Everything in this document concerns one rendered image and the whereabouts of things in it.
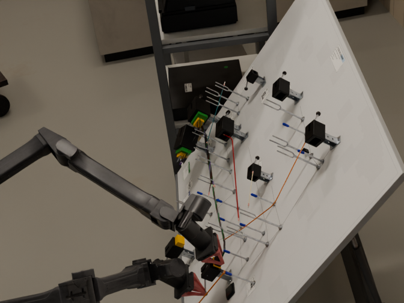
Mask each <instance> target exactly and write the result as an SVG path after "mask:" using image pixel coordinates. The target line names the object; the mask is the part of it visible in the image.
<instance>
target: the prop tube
mask: <svg viewBox="0 0 404 303"><path fill-rule="evenodd" d="M352 249H353V251H354V253H355V256H356V258H357V261H358V264H359V266H360V268H361V271H362V273H363V276H364V279H365V281H366V283H367V287H368V288H369V291H370V294H371V296H372V299H373V302H374V303H382V301H381V299H380V296H379V293H378V291H377V288H376V286H375V283H374V281H373V278H372V275H371V273H370V270H369V267H368V266H367V262H366V260H365V258H364V255H363V252H362V250H361V247H360V245H359V244H358V248H354V246H353V247H352Z"/></svg>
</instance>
